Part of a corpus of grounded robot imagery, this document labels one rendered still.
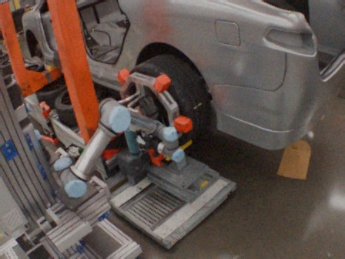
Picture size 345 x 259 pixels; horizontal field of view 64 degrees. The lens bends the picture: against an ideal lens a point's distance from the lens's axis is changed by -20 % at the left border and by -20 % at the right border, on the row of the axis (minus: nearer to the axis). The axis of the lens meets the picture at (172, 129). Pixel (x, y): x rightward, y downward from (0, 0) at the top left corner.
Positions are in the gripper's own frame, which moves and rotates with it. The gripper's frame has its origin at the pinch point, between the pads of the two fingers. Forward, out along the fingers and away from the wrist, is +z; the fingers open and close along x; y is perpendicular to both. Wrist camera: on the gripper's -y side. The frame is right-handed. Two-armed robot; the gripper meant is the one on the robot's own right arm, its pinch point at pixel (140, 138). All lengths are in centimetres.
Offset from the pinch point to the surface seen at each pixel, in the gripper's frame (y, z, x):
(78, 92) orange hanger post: 23, 56, 8
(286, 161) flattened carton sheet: -82, -48, -119
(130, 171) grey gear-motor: -52, 37, -7
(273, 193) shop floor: -83, -59, -77
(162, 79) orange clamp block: 31.7, -3.4, -23.0
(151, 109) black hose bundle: 16.6, -3.4, -10.5
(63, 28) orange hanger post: 76, 56, 8
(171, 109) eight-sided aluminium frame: 13.5, -9.6, -21.0
